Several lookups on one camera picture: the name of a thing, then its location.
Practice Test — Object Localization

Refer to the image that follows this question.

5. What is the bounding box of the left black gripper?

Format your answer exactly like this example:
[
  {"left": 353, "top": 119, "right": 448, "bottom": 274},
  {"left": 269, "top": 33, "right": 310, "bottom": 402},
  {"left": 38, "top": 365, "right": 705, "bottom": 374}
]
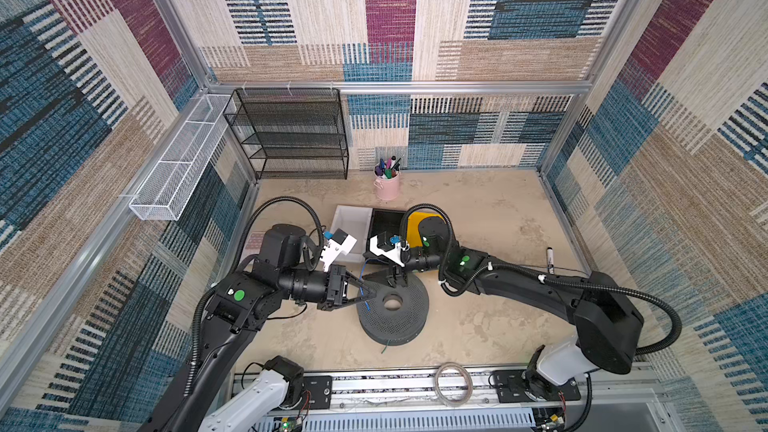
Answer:
[{"left": 279, "top": 266, "right": 375, "bottom": 309}]

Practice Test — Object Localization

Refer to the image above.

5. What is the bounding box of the grey filament spool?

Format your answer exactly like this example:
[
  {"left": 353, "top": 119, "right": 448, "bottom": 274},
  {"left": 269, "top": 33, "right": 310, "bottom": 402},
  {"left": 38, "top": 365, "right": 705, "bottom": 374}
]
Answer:
[{"left": 357, "top": 271, "right": 429, "bottom": 347}]

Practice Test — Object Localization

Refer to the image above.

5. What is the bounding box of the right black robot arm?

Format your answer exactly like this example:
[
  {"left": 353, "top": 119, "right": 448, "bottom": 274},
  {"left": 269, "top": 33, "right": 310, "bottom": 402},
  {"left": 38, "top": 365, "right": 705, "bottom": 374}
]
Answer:
[{"left": 368, "top": 204, "right": 683, "bottom": 400}]

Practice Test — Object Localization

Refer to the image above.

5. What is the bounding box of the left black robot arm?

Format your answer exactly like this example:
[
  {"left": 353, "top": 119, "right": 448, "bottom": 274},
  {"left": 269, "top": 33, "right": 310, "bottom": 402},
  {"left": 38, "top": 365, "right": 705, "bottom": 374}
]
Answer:
[{"left": 141, "top": 224, "right": 372, "bottom": 431}]

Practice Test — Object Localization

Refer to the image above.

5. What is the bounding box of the yellow plastic bin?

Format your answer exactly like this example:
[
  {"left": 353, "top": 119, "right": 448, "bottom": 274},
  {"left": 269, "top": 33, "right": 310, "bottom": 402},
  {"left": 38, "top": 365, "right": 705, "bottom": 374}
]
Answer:
[{"left": 406, "top": 212, "right": 449, "bottom": 248}]

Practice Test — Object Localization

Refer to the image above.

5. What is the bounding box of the black plastic bin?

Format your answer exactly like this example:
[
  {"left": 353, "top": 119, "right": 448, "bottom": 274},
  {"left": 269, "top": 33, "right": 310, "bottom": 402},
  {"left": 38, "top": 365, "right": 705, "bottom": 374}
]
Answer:
[{"left": 363, "top": 208, "right": 405, "bottom": 259}]

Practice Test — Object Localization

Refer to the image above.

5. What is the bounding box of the white plastic bin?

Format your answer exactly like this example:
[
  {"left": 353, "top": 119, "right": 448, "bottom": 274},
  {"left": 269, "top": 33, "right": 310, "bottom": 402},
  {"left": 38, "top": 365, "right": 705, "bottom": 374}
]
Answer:
[{"left": 331, "top": 205, "right": 373, "bottom": 264}]

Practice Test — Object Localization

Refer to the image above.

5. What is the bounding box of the pink pen cup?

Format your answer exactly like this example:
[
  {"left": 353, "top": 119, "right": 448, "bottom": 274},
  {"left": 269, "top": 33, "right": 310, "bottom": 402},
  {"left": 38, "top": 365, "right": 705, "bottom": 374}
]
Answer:
[{"left": 374, "top": 156, "right": 401, "bottom": 201}]

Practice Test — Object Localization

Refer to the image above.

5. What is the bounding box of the clear tubing coil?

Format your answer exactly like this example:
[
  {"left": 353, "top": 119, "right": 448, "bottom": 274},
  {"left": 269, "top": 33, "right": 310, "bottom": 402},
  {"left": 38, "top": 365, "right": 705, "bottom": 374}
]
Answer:
[{"left": 433, "top": 362, "right": 474, "bottom": 408}]

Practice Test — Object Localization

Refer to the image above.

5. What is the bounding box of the black marker pen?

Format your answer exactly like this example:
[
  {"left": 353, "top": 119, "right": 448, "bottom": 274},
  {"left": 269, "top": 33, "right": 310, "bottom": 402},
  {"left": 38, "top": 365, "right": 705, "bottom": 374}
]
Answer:
[{"left": 546, "top": 247, "right": 556, "bottom": 274}]

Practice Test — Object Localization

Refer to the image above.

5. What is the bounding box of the black mesh shelf rack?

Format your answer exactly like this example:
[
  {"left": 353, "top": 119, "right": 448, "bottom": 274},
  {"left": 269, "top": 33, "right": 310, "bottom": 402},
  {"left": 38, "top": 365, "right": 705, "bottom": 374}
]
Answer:
[{"left": 223, "top": 88, "right": 349, "bottom": 179}]

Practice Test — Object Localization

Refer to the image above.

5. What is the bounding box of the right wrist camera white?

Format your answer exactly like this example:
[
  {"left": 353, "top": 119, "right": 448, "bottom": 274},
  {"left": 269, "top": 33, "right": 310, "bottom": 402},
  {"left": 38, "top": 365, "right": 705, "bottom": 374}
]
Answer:
[{"left": 369, "top": 231, "right": 405, "bottom": 267}]

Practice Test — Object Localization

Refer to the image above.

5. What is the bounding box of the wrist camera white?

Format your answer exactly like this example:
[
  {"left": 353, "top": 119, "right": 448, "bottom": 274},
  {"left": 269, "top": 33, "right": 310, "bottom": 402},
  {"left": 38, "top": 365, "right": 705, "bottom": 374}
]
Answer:
[
  {"left": 369, "top": 231, "right": 405, "bottom": 267},
  {"left": 320, "top": 229, "right": 357, "bottom": 272}
]

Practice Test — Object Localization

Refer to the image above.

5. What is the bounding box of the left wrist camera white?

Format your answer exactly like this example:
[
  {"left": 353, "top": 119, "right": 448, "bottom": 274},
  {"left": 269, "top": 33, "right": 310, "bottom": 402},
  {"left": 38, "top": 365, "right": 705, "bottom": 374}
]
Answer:
[{"left": 320, "top": 229, "right": 357, "bottom": 272}]

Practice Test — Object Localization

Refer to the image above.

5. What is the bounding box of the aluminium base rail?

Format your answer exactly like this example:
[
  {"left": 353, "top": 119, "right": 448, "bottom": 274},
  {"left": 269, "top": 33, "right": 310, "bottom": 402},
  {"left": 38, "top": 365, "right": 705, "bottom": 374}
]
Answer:
[{"left": 227, "top": 365, "right": 673, "bottom": 432}]

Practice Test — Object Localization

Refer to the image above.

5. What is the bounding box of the white wire mesh basket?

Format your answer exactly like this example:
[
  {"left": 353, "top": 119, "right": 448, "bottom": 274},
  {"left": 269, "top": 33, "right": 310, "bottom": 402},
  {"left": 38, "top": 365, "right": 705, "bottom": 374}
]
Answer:
[{"left": 129, "top": 94, "right": 229, "bottom": 221}]

